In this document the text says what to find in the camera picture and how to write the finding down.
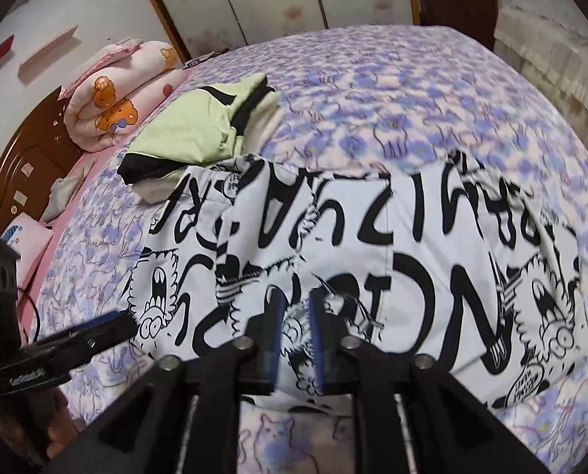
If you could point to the pink bed sheet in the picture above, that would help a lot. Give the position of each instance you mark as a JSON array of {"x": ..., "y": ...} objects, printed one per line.
[{"x": 76, "y": 192}]

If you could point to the small grey cloth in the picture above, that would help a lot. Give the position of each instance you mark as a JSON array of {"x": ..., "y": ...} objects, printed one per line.
[{"x": 64, "y": 192}]

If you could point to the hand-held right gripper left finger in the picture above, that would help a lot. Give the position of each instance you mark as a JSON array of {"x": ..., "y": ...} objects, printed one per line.
[{"x": 274, "y": 340}]

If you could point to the pink pillow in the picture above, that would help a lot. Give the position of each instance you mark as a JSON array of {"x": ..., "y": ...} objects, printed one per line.
[{"x": 27, "y": 242}]

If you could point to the white wall strip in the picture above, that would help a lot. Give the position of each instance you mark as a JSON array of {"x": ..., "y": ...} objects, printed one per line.
[{"x": 47, "y": 52}]

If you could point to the purple floral bed cover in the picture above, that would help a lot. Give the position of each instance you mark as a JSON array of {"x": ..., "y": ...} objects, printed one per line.
[{"x": 397, "y": 89}]

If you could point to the green and black garment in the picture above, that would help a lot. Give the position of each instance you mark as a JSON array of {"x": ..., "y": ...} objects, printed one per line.
[{"x": 190, "y": 128}]

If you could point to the pink bear-print folded blanket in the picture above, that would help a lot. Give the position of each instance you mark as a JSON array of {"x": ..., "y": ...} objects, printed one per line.
[{"x": 121, "y": 94}]

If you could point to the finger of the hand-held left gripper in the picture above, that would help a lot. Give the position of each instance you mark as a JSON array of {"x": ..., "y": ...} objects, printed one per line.
[
  {"x": 91, "y": 333},
  {"x": 27, "y": 375}
]

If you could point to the white black-print jacket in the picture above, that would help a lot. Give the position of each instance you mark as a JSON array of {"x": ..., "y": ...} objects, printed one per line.
[{"x": 373, "y": 266}]

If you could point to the lace-covered furniture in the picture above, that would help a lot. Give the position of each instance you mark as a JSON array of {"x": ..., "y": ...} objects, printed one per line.
[{"x": 556, "y": 44}]

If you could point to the wooden headboard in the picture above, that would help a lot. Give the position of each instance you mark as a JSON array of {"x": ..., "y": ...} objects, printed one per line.
[{"x": 22, "y": 158}]

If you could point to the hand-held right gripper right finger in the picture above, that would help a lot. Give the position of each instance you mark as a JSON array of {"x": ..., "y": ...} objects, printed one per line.
[{"x": 318, "y": 345}]

